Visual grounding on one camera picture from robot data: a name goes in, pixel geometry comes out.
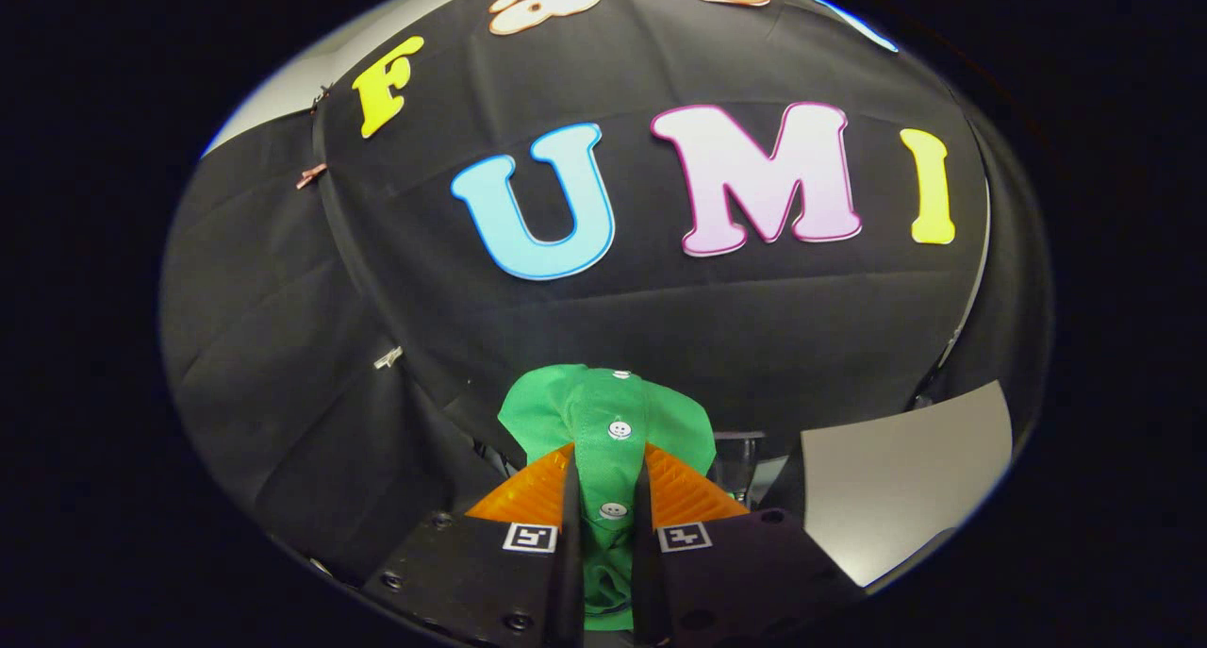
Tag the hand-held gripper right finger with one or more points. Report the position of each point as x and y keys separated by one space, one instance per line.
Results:
x=643 y=554

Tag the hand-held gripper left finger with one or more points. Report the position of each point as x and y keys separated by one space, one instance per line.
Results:
x=571 y=554

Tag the green button shirt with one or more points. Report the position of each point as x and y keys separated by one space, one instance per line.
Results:
x=603 y=422

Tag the black backdrop cloth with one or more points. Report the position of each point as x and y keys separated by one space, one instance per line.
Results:
x=660 y=318

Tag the silver cloth clip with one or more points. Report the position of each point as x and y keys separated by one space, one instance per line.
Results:
x=388 y=357

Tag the grey top beige cabinet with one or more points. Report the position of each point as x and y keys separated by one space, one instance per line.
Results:
x=905 y=478

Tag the pink cloth clip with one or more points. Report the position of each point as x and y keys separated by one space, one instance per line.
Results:
x=311 y=175

